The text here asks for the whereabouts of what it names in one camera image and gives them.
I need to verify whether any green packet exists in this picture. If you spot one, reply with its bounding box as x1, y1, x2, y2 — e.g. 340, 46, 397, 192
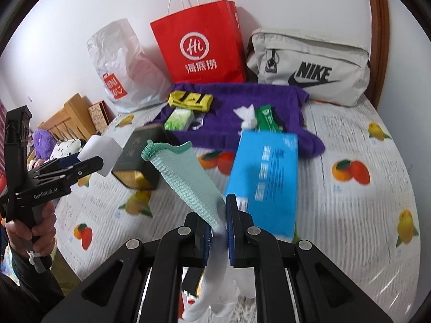
254, 105, 285, 133

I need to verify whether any spotted white pillow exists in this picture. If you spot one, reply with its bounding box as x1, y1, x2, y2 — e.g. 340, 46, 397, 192
50, 138, 85, 160

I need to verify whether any person's left hand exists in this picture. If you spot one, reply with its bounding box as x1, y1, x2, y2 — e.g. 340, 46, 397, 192
5, 202, 58, 259

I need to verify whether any brown wooden frame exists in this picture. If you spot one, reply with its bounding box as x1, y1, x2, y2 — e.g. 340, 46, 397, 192
365, 0, 391, 108

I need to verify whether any person's left forearm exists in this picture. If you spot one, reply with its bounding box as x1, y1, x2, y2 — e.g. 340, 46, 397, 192
0, 242, 64, 323

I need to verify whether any mint and white sock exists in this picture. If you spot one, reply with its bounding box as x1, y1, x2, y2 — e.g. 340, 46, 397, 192
141, 140, 227, 322

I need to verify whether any green tissue pack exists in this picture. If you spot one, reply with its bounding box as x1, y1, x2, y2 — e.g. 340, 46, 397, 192
164, 108, 196, 131

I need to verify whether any patterned brown box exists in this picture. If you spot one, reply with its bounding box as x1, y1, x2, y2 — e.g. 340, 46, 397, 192
88, 100, 115, 132

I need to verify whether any crumpled white tissue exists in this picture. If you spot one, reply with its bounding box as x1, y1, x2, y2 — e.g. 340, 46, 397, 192
233, 104, 258, 130

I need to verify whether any blue box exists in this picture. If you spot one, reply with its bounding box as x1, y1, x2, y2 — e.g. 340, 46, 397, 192
224, 131, 300, 241

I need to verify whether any wooden headboard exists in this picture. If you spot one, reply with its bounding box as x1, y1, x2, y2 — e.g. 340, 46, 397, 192
37, 93, 96, 142

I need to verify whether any red paper bag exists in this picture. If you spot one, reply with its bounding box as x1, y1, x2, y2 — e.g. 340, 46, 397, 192
150, 0, 248, 85

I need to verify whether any dark green box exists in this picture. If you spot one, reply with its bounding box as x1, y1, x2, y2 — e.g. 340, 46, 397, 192
111, 123, 169, 189

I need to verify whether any white plastic bag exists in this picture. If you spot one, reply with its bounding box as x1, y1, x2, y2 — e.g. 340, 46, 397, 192
87, 18, 174, 113

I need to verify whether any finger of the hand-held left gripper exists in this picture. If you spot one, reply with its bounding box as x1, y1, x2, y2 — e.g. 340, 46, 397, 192
44, 156, 104, 189
34, 156, 79, 175

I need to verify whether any purple plush toy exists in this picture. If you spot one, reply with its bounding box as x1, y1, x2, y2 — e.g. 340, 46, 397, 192
34, 129, 61, 160

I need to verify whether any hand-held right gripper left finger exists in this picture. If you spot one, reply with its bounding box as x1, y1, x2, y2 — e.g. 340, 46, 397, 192
40, 213, 214, 323

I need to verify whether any fruit print tablecloth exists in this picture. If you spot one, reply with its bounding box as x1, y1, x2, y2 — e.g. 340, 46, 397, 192
54, 97, 421, 323

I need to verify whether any purple knit sweater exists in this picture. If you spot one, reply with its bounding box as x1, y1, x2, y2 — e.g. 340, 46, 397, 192
158, 82, 325, 159

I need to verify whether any yellow black pouch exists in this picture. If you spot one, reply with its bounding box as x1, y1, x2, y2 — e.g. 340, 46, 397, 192
167, 91, 214, 112

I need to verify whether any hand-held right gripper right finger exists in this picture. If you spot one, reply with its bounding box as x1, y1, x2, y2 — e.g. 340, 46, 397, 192
225, 193, 394, 323

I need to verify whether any grey waist bag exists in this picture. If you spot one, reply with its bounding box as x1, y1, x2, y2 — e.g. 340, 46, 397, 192
246, 28, 371, 107

